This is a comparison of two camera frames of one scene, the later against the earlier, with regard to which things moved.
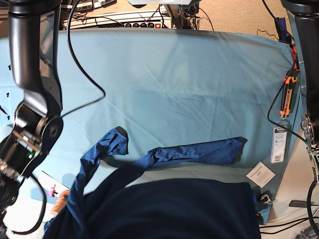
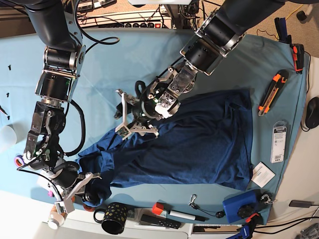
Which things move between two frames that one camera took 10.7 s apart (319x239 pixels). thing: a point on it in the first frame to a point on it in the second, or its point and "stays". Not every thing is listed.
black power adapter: (299, 203) stays
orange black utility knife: (288, 93) to (280, 79)
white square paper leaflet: (260, 175) stays
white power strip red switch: (132, 25) stays
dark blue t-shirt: (104, 205) to (207, 140)
